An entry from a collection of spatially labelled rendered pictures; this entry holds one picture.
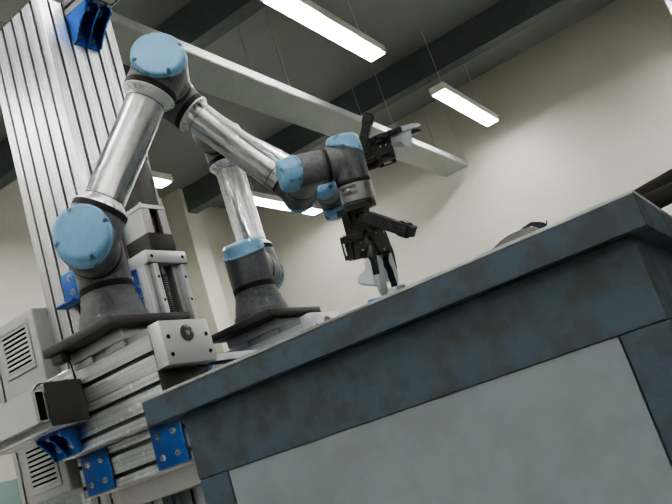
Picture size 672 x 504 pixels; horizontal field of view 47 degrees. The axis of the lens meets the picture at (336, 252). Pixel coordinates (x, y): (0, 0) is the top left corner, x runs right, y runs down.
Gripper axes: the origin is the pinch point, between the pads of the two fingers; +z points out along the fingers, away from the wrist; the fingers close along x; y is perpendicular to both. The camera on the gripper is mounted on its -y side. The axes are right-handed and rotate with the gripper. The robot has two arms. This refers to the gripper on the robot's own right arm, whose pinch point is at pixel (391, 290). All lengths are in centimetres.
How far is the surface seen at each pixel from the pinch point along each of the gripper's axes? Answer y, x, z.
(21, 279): 549, -362, -95
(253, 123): 378, -567, -209
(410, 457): -31, 71, 18
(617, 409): -54, 71, 16
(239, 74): 212, -300, -168
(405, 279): 321, -728, -1
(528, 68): 115, -753, -199
